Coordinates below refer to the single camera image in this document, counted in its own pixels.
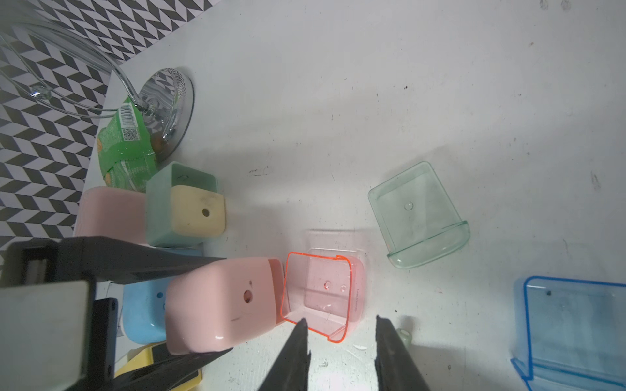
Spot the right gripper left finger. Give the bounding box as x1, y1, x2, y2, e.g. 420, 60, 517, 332
259, 319, 311, 391

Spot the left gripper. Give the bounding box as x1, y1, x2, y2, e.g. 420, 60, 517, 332
1, 236, 232, 391

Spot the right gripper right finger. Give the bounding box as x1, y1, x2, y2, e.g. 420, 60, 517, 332
374, 316, 430, 391

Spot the pink transparent tray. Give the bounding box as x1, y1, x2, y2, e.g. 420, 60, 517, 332
280, 248, 367, 344

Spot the blue pencil sharpener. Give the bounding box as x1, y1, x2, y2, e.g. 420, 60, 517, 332
122, 248, 203, 345

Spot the yellow pencil sharpener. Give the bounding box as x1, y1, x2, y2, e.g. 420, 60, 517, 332
113, 341, 204, 391

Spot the mint green pencil sharpener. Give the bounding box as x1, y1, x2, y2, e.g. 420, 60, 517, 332
145, 161, 226, 248

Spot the blue transparent tray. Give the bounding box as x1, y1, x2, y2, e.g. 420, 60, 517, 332
510, 275, 625, 390

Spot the green snack packet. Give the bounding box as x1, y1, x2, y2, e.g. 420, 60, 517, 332
96, 99, 157, 193

